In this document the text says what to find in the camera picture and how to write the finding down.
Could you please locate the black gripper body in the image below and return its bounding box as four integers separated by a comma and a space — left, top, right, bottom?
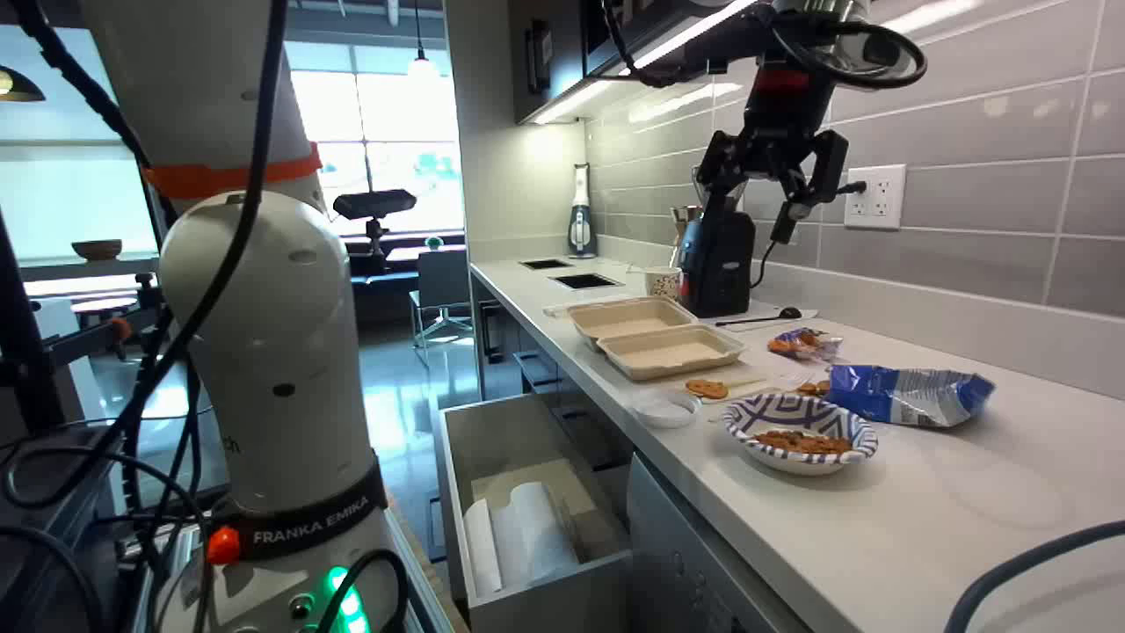
738, 63, 822, 180

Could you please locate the beige clamshell takeout container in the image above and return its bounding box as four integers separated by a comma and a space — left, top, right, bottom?
564, 293, 748, 383

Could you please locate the black coffee grinder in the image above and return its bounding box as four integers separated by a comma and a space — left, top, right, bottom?
675, 196, 760, 319

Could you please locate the white printed paper cup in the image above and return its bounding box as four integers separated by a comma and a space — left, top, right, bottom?
643, 269, 686, 304

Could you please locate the black coffee scoop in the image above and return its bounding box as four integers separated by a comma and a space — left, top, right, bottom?
714, 304, 807, 332

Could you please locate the clear soap bottle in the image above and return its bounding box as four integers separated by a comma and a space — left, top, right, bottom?
568, 158, 600, 262

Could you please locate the orange snack wrapper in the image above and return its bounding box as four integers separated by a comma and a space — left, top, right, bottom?
767, 324, 843, 366

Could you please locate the flat white paper sheet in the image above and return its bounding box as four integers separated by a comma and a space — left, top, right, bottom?
672, 363, 784, 415

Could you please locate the dark upper cabinet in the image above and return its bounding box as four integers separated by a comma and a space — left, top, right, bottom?
505, 0, 895, 126

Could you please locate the blue chip bag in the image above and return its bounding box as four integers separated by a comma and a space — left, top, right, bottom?
822, 363, 999, 434

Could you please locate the blue white patterned bowl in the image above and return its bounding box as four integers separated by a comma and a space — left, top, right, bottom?
723, 387, 884, 480

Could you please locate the pile of brown cookies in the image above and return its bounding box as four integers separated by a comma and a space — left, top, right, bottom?
754, 427, 856, 456

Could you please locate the grey chair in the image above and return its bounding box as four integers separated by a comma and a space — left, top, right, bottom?
409, 248, 480, 347

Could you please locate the white pendant lamp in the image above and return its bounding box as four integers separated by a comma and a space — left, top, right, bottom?
401, 0, 445, 84

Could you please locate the grey built-in dishwasher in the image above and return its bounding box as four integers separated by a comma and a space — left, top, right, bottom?
627, 455, 814, 633

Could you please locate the large white paper roll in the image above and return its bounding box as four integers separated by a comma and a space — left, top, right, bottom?
488, 480, 589, 591

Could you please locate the small white paper roll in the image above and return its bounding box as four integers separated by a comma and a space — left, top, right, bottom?
462, 497, 505, 605

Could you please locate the open white drawer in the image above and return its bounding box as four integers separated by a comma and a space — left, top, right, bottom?
436, 390, 636, 633

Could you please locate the dark bowl on shelf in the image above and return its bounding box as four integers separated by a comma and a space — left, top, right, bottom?
66, 237, 128, 263

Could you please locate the dark pendant lamp shade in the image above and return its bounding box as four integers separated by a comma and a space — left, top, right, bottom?
0, 63, 50, 107

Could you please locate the black grinder power cord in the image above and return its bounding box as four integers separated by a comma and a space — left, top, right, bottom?
754, 177, 872, 293

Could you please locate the white wall outlet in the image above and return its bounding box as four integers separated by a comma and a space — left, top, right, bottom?
841, 162, 912, 234

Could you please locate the black camera on tripod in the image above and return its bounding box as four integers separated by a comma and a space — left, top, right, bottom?
331, 187, 421, 275

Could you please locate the orange velcro strap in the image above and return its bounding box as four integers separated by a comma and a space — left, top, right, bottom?
145, 146, 327, 203

